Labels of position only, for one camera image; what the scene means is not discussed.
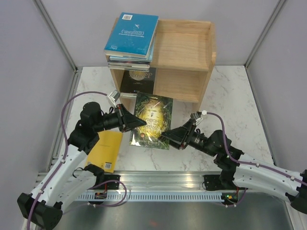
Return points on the aluminium front rail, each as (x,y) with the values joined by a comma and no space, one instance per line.
(192,181)

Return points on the black Moon and Sixpence book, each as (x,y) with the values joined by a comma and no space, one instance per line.
(138,81)

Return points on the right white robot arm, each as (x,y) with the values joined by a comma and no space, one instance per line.
(240,169)

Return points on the slotted grey cable duct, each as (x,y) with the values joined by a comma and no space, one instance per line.
(115,196)

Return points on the navy blue hardcover book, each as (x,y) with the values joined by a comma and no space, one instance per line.
(129,68)

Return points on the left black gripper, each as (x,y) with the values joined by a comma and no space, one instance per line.
(126,120)

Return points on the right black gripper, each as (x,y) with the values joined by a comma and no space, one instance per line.
(180,137)

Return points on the blue Jules Verne book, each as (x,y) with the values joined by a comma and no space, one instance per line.
(132,36)

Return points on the white Great Gatsby book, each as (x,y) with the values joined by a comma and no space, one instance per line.
(128,95)

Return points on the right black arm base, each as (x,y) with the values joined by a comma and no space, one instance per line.
(216,182)

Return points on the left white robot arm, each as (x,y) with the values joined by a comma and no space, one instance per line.
(45,205)

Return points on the yellow paperback book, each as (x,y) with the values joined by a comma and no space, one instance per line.
(105,152)

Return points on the green forest cover book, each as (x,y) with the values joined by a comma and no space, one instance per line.
(156,111)

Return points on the dark purple planets book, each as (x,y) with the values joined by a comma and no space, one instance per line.
(137,64)

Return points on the wooden two-tier shelf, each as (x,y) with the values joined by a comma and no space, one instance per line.
(184,56)

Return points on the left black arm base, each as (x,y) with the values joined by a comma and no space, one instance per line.
(109,185)

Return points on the light blue thin book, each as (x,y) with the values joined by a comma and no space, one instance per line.
(132,58)

